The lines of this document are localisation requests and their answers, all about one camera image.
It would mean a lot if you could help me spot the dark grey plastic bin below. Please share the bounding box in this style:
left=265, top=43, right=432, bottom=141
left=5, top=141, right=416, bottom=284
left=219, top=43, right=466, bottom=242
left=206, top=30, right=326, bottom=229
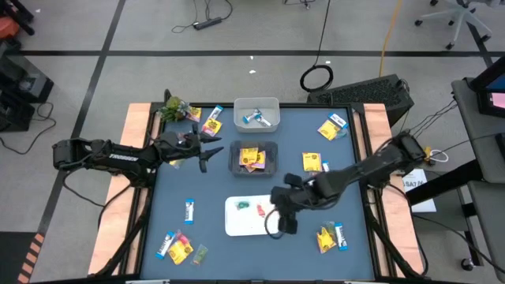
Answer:
left=227, top=140, right=279, bottom=178

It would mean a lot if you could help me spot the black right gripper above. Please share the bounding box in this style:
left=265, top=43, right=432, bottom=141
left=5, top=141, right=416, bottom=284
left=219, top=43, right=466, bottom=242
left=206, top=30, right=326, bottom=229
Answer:
left=270, top=172, right=316, bottom=217

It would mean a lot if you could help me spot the black equipment case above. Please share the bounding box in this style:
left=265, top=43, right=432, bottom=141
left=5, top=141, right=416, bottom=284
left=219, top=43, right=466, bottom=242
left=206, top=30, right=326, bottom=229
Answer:
left=0, top=39, right=55, bottom=133

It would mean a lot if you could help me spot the black hanging cable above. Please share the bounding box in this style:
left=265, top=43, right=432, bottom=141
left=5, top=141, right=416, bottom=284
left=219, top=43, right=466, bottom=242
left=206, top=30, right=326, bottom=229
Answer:
left=298, top=0, right=335, bottom=94

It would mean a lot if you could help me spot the black table frame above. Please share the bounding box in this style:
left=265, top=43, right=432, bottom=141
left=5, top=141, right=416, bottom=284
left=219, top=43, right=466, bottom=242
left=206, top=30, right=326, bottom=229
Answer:
left=88, top=101, right=429, bottom=284

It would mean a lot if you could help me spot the grey desk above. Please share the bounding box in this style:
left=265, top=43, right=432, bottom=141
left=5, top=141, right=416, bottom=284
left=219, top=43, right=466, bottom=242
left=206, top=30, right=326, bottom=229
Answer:
left=451, top=77, right=505, bottom=185
left=459, top=179, right=505, bottom=277

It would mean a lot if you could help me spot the yellow cable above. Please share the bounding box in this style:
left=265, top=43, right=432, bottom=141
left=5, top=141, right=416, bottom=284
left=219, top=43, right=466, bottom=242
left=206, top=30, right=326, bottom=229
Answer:
left=378, top=0, right=406, bottom=78

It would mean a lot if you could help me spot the red orange object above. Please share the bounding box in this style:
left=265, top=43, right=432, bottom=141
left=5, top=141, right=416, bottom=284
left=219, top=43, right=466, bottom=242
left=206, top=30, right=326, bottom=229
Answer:
left=0, top=16, right=21, bottom=40

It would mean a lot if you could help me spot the copper-coloured side board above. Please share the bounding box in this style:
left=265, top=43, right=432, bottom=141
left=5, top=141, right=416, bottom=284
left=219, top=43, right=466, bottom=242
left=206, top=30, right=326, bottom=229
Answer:
left=87, top=103, right=153, bottom=277
left=362, top=103, right=425, bottom=277

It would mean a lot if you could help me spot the translucent plastic bin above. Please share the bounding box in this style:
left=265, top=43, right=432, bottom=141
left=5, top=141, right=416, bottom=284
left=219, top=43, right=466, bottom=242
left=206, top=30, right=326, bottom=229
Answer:
left=232, top=96, right=282, bottom=133

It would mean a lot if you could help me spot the white plastic bin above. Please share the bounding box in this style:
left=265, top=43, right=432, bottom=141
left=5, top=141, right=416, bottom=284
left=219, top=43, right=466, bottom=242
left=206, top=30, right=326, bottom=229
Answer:
left=223, top=194, right=282, bottom=237

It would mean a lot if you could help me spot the black power strip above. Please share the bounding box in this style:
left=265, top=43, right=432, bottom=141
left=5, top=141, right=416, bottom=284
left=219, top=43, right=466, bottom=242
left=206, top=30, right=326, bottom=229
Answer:
left=192, top=17, right=223, bottom=32

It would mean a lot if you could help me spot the white paper sheet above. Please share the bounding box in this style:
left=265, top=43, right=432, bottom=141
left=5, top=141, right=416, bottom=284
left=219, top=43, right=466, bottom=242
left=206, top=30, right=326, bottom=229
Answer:
left=401, top=168, right=438, bottom=214

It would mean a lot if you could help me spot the black stand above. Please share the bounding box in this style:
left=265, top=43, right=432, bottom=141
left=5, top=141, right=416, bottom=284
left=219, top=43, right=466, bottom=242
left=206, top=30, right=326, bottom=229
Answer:
left=0, top=0, right=36, bottom=37

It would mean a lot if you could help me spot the black monitor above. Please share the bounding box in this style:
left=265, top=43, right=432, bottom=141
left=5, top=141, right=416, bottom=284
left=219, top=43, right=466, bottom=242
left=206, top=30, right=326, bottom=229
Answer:
left=468, top=54, right=505, bottom=118

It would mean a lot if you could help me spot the black cable sleeve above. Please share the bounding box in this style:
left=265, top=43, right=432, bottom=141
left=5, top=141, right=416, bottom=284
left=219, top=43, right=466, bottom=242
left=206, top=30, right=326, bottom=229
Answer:
left=361, top=185, right=429, bottom=279
left=94, top=183, right=155, bottom=279

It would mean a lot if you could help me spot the black orange striped mat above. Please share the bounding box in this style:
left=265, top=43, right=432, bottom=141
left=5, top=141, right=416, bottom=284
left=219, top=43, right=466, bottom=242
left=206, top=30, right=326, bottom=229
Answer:
left=0, top=231, right=47, bottom=284

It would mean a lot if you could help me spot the small potted plant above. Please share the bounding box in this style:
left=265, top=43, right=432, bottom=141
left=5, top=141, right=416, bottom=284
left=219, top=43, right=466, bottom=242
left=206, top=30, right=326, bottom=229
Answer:
left=157, top=88, right=190, bottom=124

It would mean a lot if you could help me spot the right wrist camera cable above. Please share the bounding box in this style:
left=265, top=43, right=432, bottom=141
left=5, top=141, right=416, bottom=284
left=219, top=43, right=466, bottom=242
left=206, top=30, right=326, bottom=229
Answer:
left=263, top=207, right=286, bottom=241

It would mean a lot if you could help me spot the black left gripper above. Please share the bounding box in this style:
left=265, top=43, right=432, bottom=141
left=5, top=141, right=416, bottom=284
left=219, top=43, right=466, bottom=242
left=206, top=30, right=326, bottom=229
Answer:
left=152, top=124, right=226, bottom=163

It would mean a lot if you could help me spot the black computer case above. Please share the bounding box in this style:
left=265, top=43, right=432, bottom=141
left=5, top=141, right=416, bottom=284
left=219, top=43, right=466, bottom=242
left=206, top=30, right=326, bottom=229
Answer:
left=306, top=73, right=415, bottom=127

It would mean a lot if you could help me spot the black desk frame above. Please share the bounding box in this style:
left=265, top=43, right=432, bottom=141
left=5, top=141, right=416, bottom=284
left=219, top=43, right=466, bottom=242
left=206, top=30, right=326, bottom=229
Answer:
left=406, top=157, right=486, bottom=273

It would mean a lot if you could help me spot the white office chair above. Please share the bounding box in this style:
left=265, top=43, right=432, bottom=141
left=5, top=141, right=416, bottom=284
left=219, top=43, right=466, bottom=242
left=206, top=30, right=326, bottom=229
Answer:
left=413, top=0, right=494, bottom=51

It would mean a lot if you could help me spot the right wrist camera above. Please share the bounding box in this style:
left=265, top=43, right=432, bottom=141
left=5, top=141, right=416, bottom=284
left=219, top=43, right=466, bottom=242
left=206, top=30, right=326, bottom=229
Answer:
left=277, top=215, right=300, bottom=237

